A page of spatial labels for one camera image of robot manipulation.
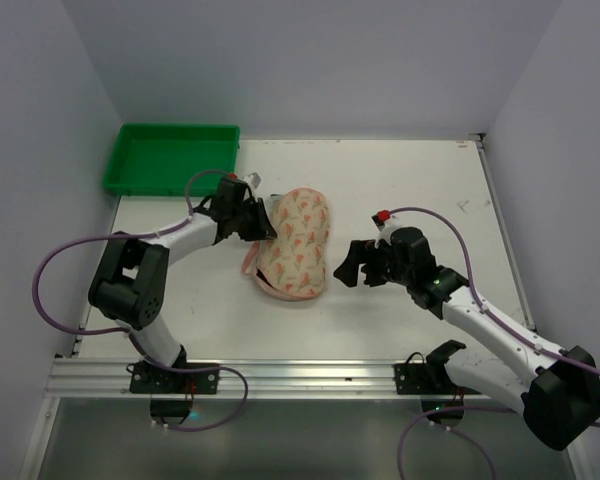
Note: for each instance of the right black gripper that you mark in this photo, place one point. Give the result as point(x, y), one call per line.
point(371, 265)

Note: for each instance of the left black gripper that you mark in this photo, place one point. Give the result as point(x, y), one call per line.
point(252, 220)

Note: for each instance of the floral fabric laundry bag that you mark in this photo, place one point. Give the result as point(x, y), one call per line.
point(293, 266)

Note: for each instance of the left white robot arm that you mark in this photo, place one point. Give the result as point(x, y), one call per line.
point(130, 280)

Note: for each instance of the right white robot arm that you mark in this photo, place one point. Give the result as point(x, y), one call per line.
point(555, 390)

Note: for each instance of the green plastic tray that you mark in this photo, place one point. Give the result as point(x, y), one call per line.
point(156, 159)

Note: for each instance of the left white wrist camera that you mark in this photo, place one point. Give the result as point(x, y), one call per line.
point(252, 180)

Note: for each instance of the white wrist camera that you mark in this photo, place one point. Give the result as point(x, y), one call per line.
point(252, 180)
point(387, 224)

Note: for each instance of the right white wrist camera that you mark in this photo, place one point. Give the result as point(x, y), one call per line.
point(387, 224)

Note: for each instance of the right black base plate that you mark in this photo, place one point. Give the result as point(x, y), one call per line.
point(425, 375)

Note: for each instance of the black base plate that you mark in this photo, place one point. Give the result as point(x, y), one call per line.
point(151, 380)
point(425, 375)

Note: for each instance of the aluminium front rail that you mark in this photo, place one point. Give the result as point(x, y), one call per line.
point(93, 378)

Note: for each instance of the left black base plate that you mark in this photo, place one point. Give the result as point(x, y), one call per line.
point(151, 380)

